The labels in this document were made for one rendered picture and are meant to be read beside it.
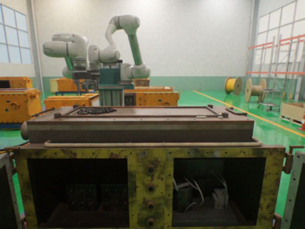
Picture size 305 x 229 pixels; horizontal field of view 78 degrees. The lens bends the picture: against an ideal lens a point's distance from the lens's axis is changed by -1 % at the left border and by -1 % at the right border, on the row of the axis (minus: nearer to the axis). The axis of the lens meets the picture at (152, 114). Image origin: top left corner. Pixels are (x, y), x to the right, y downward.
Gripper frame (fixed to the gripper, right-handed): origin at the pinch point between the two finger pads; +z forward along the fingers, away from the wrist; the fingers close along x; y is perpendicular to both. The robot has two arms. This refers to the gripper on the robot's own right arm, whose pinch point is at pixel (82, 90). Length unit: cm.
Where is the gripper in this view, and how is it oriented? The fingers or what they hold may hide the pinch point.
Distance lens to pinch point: 153.8
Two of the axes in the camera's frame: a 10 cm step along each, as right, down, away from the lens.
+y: 7.2, 1.6, -6.8
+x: 7.0, -1.6, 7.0
